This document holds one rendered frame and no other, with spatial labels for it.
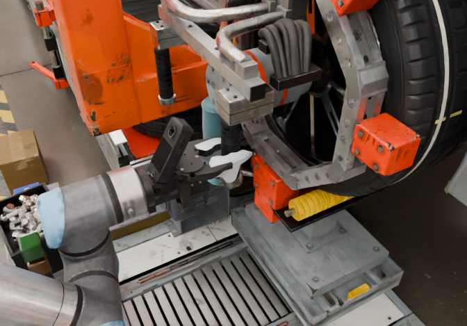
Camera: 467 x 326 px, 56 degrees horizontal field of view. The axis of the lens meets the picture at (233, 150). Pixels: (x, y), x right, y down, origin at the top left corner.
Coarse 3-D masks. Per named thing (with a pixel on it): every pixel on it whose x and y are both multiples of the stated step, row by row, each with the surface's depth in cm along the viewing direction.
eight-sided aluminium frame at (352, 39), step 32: (224, 0) 110; (320, 0) 78; (352, 32) 79; (352, 64) 76; (384, 64) 77; (352, 96) 78; (256, 128) 122; (352, 128) 81; (288, 160) 115; (352, 160) 86
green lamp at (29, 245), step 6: (30, 234) 88; (36, 234) 88; (18, 240) 87; (24, 240) 87; (30, 240) 87; (36, 240) 87; (24, 246) 85; (30, 246) 86; (36, 246) 86; (42, 246) 87; (24, 252) 85; (30, 252) 86; (36, 252) 87; (42, 252) 87; (24, 258) 86; (30, 258) 87; (36, 258) 87
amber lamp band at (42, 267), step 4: (44, 248) 92; (44, 256) 90; (48, 256) 92; (44, 260) 89; (48, 260) 90; (28, 264) 88; (32, 264) 88; (36, 264) 88; (40, 264) 89; (44, 264) 89; (48, 264) 90; (28, 268) 88; (32, 268) 88; (36, 268) 89; (40, 268) 89; (44, 268) 90; (48, 268) 90; (36, 272) 90; (40, 272) 90; (44, 272) 91
